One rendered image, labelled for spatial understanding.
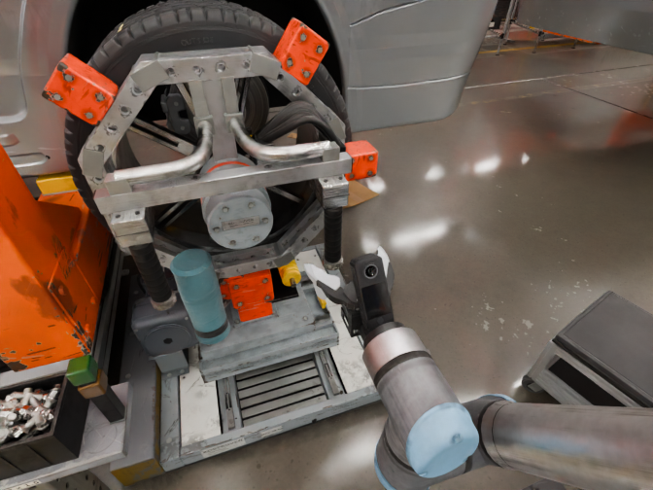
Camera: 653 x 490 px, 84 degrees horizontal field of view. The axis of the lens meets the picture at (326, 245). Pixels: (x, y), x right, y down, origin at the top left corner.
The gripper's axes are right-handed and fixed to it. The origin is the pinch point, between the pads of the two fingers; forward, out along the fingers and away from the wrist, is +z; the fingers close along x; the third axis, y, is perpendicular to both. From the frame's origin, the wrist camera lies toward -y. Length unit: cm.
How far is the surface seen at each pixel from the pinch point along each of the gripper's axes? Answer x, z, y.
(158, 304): -34.6, 3.8, 5.8
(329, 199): -0.9, 4.2, -9.2
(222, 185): -18.7, 7.2, -14.3
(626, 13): 219, 128, -9
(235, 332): -26, 36, 60
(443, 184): 124, 133, 85
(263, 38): -4.3, 34.5, -30.0
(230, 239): -19.5, 11.7, 0.6
